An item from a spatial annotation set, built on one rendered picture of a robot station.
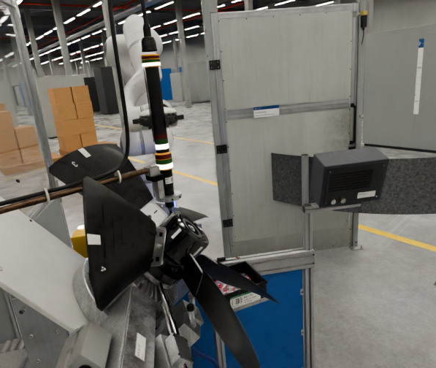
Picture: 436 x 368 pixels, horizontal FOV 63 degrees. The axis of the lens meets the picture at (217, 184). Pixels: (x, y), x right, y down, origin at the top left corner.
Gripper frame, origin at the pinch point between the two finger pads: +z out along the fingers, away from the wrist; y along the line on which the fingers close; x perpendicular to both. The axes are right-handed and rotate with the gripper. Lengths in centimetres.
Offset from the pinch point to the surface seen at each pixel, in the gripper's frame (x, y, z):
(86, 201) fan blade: -8.6, 12.4, 33.5
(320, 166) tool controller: -26, -57, -33
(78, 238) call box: -42, 35, -31
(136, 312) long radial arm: -35.6, 8.6, 27.0
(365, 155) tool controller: -24, -75, -33
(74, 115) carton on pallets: -46, 215, -786
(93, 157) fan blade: -7.8, 17.8, -2.8
